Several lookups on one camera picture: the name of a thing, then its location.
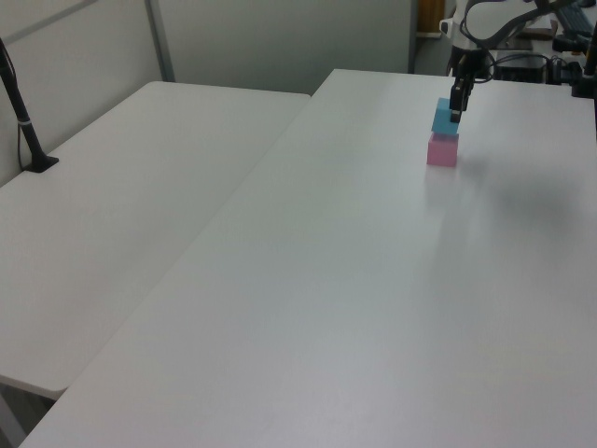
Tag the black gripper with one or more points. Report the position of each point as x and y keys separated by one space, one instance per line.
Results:
x=471 y=63

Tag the blue cube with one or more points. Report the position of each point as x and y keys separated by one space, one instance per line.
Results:
x=440 y=121

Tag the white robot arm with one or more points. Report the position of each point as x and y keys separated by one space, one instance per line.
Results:
x=482 y=18

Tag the pink cube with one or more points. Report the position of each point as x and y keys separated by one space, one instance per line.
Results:
x=440 y=154

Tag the black electronics box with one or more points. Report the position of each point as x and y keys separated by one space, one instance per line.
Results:
x=517 y=72

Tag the yellow wooden panel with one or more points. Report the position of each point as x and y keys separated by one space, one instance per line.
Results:
x=429 y=16

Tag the brown flat object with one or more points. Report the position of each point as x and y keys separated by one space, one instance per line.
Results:
x=536 y=32

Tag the black table clamp stand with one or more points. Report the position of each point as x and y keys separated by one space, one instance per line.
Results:
x=583 y=86

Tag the dark computer keyboard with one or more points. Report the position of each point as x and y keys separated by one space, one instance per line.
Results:
x=573 y=18

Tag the white side table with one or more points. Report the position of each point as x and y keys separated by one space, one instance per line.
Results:
x=140 y=186

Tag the grey metal partition post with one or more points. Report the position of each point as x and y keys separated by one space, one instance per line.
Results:
x=161 y=46

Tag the black pole camera stand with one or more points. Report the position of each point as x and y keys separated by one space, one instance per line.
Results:
x=28 y=130

